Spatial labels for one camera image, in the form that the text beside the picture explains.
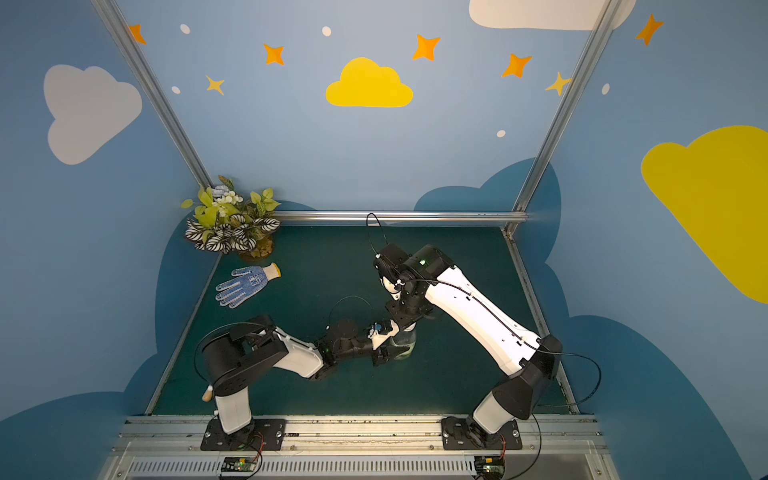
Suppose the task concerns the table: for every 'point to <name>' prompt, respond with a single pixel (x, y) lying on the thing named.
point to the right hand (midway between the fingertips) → (410, 314)
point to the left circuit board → (239, 464)
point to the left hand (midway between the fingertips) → (406, 334)
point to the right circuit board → (489, 466)
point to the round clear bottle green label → (402, 345)
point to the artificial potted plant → (223, 222)
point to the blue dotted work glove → (246, 282)
